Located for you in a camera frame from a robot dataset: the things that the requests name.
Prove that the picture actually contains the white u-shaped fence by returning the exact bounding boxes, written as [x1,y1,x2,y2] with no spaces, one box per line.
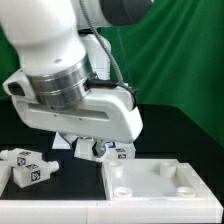
[0,160,224,224]

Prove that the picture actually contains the paper sheet with markers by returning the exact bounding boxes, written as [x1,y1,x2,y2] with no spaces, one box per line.
[52,133,134,149]

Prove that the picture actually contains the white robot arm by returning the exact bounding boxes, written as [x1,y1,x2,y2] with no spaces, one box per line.
[0,0,154,157]

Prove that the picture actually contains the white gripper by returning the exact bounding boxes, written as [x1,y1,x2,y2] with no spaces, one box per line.
[3,69,143,157]

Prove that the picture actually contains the white square tabletop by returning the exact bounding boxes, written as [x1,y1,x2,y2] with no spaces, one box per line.
[102,159,214,201]

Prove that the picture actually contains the black cables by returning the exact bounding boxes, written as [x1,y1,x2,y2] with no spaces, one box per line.
[78,0,139,111]

